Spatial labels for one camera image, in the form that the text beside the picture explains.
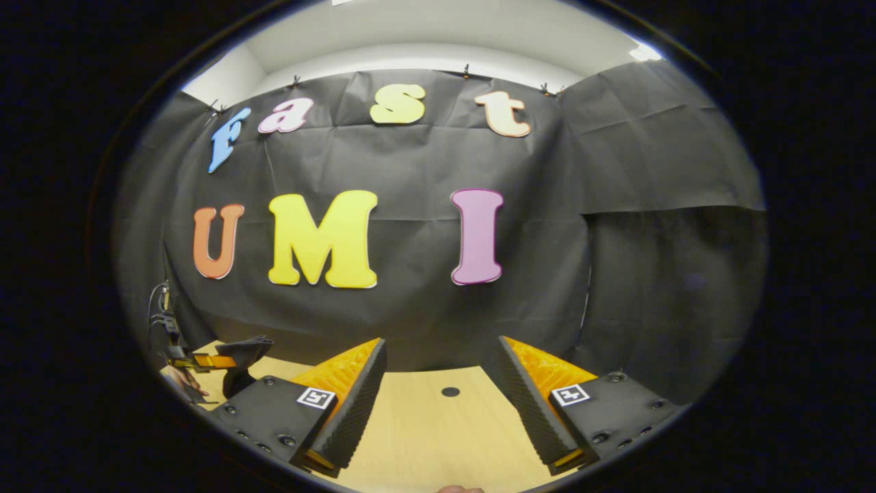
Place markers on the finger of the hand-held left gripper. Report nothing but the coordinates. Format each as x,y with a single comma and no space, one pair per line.
238,383
243,352

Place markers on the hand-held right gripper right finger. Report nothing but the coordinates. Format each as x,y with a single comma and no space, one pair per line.
530,411

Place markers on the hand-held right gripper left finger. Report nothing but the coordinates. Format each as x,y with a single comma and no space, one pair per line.
359,411

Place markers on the black backdrop cloth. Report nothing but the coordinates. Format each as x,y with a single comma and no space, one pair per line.
410,322

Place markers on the ceiling light panel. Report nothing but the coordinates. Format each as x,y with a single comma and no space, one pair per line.
645,53

